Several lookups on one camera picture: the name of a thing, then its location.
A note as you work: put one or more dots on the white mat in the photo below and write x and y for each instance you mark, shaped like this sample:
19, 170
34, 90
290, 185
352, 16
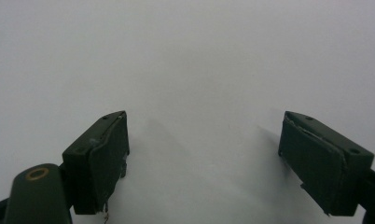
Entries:
188, 62

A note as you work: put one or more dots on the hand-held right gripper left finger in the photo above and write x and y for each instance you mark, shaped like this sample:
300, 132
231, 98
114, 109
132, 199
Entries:
95, 161

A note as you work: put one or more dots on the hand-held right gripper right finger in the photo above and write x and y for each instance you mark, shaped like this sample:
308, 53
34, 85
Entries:
322, 161

